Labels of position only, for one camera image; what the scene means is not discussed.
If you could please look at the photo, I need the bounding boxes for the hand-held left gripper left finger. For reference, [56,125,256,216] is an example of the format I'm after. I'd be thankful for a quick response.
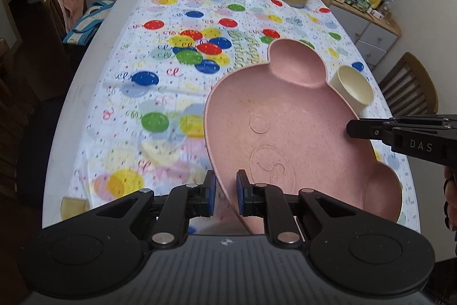
[84,169,217,250]

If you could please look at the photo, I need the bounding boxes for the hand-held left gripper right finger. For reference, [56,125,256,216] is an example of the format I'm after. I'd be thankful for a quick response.
[236,169,382,250]

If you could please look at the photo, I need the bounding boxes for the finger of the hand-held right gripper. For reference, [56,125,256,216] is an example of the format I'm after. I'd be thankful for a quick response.
[346,115,457,140]

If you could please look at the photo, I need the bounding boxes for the cream bowl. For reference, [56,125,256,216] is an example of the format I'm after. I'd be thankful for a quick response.
[328,65,374,116]

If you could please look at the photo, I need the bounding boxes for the pink bear-shaped plate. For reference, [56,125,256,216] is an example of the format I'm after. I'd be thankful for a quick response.
[204,38,403,236]

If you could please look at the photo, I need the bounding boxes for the person's right hand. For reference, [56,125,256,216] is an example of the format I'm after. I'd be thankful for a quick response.
[443,166,457,232]

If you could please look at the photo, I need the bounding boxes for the brown slatted wooden chair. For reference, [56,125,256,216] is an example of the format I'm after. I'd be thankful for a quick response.
[378,52,439,118]

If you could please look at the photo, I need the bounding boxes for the white drawer cabinet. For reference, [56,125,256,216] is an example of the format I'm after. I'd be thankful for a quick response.
[316,0,402,68]

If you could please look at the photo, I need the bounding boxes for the clear acrylic container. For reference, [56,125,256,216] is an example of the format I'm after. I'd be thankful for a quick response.
[378,1,398,20]

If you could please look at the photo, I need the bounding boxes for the balloon-print tablecloth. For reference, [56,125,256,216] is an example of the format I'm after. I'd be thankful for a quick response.
[69,0,422,230]

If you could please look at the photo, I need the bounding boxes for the small pale yellow cup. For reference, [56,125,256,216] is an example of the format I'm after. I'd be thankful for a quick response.
[61,197,90,220]

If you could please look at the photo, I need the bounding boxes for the blue striped bag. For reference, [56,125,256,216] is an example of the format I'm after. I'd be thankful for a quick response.
[62,0,115,45]

